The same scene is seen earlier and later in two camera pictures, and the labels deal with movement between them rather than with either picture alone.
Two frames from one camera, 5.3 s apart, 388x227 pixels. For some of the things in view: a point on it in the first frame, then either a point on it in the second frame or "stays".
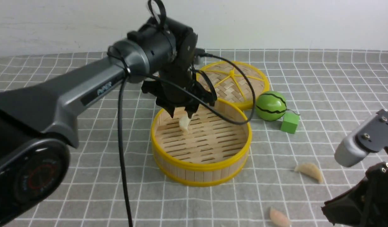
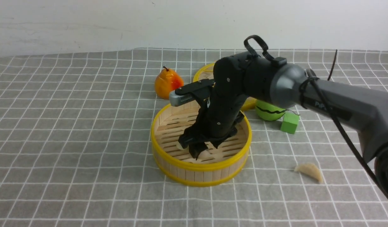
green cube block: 289,122 stays
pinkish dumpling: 278,219 to 205,154
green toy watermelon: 270,106 stays
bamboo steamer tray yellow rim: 215,150 stays
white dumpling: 310,168 stays
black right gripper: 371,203 to 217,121
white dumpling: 183,122 to 179,146
